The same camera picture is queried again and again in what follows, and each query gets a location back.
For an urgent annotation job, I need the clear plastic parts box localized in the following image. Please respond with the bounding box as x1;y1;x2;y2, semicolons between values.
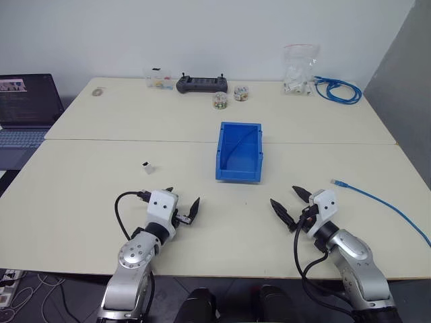
143;66;174;92

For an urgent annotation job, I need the white power strip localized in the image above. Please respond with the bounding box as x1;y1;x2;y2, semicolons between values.
0;268;23;308

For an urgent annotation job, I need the black handheld controller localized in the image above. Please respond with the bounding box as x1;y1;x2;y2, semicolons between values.
175;72;230;94

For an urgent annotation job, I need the white floor cable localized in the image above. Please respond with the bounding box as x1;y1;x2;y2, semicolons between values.
5;271;65;319

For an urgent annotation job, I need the dark rounded shape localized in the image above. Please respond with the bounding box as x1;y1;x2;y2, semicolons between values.
174;287;220;323
258;284;306;323

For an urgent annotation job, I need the clear zip bag with parts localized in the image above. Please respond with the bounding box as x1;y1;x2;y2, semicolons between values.
281;43;321;98

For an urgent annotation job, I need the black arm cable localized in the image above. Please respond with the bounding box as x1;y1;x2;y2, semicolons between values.
114;190;152;240
293;215;355;306

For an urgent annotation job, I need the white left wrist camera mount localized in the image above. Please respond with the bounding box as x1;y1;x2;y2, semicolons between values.
146;189;180;242

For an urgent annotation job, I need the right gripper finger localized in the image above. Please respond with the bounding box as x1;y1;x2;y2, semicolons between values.
291;185;312;204
269;199;298;230

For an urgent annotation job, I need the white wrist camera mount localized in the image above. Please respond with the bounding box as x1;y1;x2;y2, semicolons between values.
308;188;339;238
146;189;180;242

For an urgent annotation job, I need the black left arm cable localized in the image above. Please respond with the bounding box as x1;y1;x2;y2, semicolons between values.
114;190;152;240

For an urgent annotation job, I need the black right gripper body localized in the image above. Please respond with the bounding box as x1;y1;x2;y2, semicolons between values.
288;203;320;234

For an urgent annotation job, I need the blue plastic storage bin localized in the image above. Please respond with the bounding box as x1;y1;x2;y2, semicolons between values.
214;121;264;184

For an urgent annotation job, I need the grey laptop computer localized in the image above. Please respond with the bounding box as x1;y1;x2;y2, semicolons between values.
0;73;65;171

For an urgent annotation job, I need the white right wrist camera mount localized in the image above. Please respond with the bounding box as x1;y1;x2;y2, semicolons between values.
308;188;339;238

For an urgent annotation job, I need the clear jar of beads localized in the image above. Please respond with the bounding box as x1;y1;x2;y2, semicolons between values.
211;91;230;110
232;84;250;102

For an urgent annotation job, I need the coiled blue Ethernet cable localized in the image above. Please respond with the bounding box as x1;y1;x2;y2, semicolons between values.
312;75;364;106

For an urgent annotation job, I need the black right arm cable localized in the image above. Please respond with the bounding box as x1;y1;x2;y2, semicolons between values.
293;215;355;306

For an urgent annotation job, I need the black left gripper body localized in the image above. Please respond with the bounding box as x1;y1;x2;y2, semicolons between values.
170;207;193;227

